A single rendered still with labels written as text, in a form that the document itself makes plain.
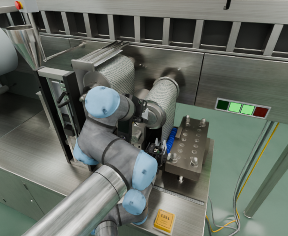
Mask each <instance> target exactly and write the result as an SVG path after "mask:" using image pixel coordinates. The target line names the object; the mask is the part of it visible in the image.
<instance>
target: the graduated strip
mask: <svg viewBox="0 0 288 236"><path fill-rule="evenodd" d="M152 188H153V189H156V190H159V191H162V192H165V193H168V194H171V195H173V196H176V197H179V198H182V199H185V200H188V201H191V202H194V203H196V204H199V205H202V206H204V201H201V200H198V199H195V198H192V197H189V196H186V195H184V194H181V193H178V192H174V191H171V190H169V189H166V188H163V187H160V186H157V185H155V184H154V185H153V187H152Z"/></svg>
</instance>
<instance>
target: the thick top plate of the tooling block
mask: <svg viewBox="0 0 288 236"><path fill-rule="evenodd" d="M184 119H185V117H183V118H182V121H181V124H180V127H183V130H182V133H181V136H180V139H179V140H174V142H173V145H172V148H171V151H170V153H171V155H172V153H176V154H177V160H178V161H177V162H176V163H172V162H170V160H168V159H167V161H166V167H165V171H167V172H170V173H173V174H176V175H179V176H182V177H186V178H189V179H192V180H195V181H199V177H200V174H201V169H202V162H203V156H204V151H205V145H206V139H207V134H208V128H209V122H206V126H201V125H200V122H201V120H198V119H194V118H190V122H189V123H186V122H184ZM194 157H197V158H198V167H196V168H193V167H192V166H191V165H190V163H191V161H192V159H193V158H194Z"/></svg>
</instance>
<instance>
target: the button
mask: <svg viewBox="0 0 288 236"><path fill-rule="evenodd" d="M174 217H175V214H173V213H170V212H168V211H165V210H162V209H159V211H158V214H157V217H156V220H155V223H154V227H157V228H159V229H161V230H163V231H166V232H168V233H171V230H172V226H173V221H174Z"/></svg>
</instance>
